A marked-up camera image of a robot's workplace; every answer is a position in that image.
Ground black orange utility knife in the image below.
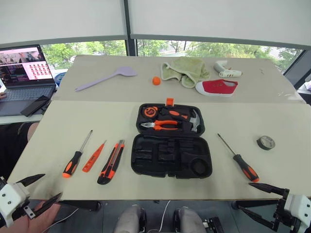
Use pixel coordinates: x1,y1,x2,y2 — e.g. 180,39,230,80
97,139,126,185

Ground black smartphone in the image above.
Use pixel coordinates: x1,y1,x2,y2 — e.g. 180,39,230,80
20,95,51,117

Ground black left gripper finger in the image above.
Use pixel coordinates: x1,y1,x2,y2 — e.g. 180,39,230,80
33,192,63,217
16,173,46,187

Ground black device under table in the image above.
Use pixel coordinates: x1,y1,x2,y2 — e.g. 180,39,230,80
201,216,224,233

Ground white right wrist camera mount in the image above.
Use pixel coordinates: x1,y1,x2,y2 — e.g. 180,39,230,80
283,193,311,233

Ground black orange screwdriver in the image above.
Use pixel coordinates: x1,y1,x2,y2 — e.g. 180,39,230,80
62,130,93,179
217,133,260,183

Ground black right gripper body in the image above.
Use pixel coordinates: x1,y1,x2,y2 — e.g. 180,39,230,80
273,190,302,231

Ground green towel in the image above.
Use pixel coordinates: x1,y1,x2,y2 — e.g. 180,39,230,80
161,57,211,88

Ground slanted black window frame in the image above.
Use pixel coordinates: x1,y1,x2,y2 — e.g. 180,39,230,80
283,50,311,82

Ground orange test pen screwdriver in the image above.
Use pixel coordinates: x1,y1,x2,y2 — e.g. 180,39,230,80
82,140,107,173

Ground dark window pillar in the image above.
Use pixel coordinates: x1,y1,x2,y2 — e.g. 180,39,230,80
123,0,139,57

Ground orange handled pliers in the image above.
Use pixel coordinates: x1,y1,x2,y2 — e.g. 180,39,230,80
140,119,179,132

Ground red canvas shoe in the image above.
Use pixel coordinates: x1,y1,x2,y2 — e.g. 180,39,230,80
195,79,239,98

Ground white glue gun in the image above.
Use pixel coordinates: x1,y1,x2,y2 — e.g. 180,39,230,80
213,60,243,78

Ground orange black tape measure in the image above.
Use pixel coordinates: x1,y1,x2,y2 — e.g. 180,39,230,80
142,106,158,119

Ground blue round object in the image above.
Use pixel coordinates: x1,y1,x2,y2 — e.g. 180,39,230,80
53,70,68,86

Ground purple silicone spatula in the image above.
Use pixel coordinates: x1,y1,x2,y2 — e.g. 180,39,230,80
74,67,138,92

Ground black tool case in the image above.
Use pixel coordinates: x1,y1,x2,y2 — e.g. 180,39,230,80
130,103,213,180

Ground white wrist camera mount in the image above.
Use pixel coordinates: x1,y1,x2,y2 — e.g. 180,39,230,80
0,182,31,228
283,193,311,233

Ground white roller blind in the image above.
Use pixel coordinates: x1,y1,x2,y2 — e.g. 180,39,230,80
0,0,128,46
127,0,311,50

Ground black tape roll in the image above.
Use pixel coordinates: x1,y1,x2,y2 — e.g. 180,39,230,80
256,135,276,151

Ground grey rounded leg cover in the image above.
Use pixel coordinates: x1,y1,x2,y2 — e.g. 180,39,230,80
173,206,207,233
114,204,146,233

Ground claw hammer orange black handle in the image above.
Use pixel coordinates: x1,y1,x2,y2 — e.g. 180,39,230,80
160,108,202,133

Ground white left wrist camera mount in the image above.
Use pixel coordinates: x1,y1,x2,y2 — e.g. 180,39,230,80
0,182,31,228

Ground bystander leg dark shorts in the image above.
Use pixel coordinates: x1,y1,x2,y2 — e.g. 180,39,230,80
0,122,41,180

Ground thin white cable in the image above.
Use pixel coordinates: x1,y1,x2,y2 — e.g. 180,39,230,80
46,208,79,232

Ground open laptop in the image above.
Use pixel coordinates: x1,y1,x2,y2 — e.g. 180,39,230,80
0,44,57,117

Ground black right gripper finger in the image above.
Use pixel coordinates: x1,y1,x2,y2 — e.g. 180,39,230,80
248,183,290,196
237,205,279,231

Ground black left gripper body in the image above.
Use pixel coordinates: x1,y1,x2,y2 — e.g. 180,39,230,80
12,205,36,220

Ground black table frame bar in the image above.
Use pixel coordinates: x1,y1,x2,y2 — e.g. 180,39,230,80
232,199,280,211
58,200,102,212

